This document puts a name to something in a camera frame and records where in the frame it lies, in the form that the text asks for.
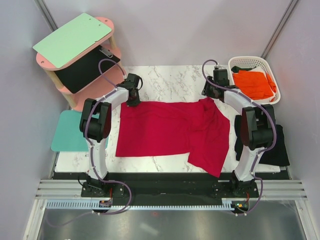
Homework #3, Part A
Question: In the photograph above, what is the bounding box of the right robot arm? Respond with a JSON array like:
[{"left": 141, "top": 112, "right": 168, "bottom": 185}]
[{"left": 202, "top": 66, "right": 277, "bottom": 197}]

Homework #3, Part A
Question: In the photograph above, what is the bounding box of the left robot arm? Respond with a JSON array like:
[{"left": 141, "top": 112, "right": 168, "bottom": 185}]
[{"left": 79, "top": 73, "right": 143, "bottom": 197}]

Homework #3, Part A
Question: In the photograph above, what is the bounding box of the white plastic basket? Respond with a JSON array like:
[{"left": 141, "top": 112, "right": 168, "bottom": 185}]
[{"left": 228, "top": 56, "right": 281, "bottom": 105}]

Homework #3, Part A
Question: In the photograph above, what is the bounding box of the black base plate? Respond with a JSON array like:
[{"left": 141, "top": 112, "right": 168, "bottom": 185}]
[{"left": 81, "top": 173, "right": 259, "bottom": 207}]

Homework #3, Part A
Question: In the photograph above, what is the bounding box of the aluminium rail frame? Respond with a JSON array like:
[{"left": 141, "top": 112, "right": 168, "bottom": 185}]
[{"left": 36, "top": 180, "right": 308, "bottom": 201}]

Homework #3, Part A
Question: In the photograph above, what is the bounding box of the orange folded t shirt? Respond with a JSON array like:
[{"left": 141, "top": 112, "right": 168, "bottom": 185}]
[{"left": 232, "top": 70, "right": 278, "bottom": 102}]

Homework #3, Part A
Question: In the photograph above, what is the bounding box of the teal cutting board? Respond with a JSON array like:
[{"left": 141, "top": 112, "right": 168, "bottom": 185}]
[{"left": 50, "top": 109, "right": 110, "bottom": 153}]

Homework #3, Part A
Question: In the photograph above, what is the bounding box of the black clipboard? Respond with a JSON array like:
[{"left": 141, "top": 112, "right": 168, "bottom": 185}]
[{"left": 54, "top": 45, "right": 120, "bottom": 94}]

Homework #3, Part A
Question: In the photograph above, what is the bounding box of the mint green board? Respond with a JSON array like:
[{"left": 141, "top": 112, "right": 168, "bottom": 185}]
[{"left": 32, "top": 13, "right": 114, "bottom": 71}]

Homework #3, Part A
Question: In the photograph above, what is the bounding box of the white cable duct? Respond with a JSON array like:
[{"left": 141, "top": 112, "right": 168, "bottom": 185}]
[{"left": 46, "top": 199, "right": 248, "bottom": 211}]

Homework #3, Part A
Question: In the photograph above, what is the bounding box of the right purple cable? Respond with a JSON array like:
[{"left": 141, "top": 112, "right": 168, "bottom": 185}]
[{"left": 201, "top": 59, "right": 278, "bottom": 217}]

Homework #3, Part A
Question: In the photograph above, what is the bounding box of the dark green garment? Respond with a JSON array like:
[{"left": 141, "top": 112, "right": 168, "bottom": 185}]
[{"left": 231, "top": 66, "right": 253, "bottom": 74}]

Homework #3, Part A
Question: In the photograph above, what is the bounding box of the pink three-tier shelf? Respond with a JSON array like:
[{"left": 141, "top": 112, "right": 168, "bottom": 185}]
[{"left": 32, "top": 13, "right": 125, "bottom": 112}]

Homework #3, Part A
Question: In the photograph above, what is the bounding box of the black t shirt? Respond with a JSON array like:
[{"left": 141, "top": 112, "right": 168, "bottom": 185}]
[{"left": 234, "top": 115, "right": 290, "bottom": 167}]

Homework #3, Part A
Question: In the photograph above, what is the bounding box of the red t shirt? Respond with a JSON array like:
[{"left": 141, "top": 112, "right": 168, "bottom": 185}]
[{"left": 115, "top": 97, "right": 230, "bottom": 177}]

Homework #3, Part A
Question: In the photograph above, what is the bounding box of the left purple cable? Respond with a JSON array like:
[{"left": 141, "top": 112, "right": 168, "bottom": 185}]
[{"left": 44, "top": 58, "right": 133, "bottom": 227}]

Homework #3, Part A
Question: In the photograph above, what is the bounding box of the purple cable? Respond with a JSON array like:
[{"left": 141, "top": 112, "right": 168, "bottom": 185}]
[
  {"left": 201, "top": 59, "right": 278, "bottom": 217},
  {"left": 44, "top": 58, "right": 133, "bottom": 227}
]

